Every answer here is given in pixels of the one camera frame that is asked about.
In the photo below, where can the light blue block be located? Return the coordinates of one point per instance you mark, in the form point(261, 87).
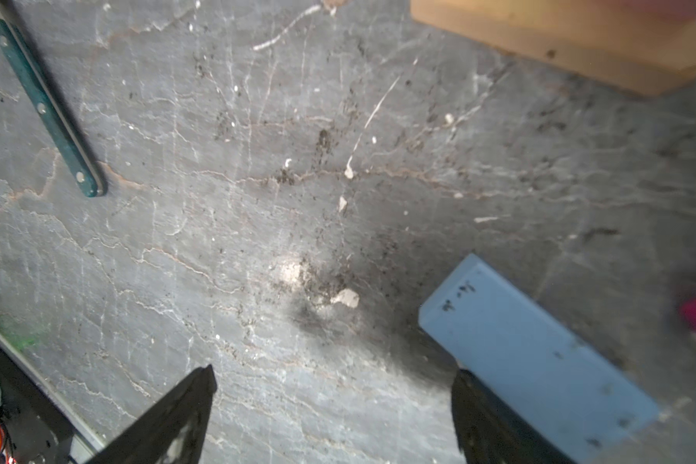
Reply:
point(570, 394)

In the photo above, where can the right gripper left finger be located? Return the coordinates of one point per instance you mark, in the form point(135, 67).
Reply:
point(173, 430)

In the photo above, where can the pink block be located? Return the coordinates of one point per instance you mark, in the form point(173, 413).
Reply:
point(676, 9)

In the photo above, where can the green handled tool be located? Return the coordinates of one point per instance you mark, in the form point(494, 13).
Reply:
point(60, 128)

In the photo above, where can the aluminium mounting rail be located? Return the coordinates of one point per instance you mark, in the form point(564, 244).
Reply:
point(37, 425)

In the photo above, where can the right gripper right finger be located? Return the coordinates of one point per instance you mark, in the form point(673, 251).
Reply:
point(488, 431)

